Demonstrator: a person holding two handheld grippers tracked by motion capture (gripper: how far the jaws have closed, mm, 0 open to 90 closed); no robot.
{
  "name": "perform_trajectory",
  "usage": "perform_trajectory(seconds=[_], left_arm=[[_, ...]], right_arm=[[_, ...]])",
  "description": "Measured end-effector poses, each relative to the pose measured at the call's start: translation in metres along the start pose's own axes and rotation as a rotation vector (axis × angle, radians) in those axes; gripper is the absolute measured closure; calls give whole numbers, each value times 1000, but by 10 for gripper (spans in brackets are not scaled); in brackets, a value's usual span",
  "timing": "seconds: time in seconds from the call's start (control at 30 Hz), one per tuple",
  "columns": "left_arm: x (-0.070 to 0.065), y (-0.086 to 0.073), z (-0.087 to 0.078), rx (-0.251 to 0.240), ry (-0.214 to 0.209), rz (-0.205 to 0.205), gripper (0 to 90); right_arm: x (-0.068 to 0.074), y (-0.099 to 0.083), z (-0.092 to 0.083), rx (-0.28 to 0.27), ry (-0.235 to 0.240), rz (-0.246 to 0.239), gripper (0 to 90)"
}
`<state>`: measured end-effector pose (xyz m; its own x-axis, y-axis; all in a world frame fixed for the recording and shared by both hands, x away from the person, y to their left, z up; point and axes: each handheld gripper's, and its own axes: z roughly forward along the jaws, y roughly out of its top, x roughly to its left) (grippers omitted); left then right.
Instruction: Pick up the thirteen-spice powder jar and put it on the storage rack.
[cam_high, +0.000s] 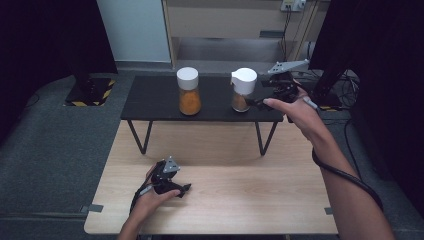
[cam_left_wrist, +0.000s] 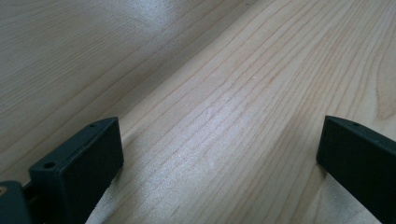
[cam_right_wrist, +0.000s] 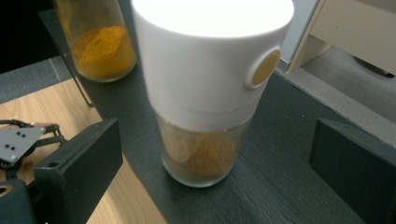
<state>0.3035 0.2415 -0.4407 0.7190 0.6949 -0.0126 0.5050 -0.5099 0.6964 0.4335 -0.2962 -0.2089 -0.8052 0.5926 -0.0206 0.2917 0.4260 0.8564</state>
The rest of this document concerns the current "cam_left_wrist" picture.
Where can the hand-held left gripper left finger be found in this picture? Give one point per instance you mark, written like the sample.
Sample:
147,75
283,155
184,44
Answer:
77,174

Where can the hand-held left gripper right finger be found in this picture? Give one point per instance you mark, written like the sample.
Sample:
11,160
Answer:
361,165

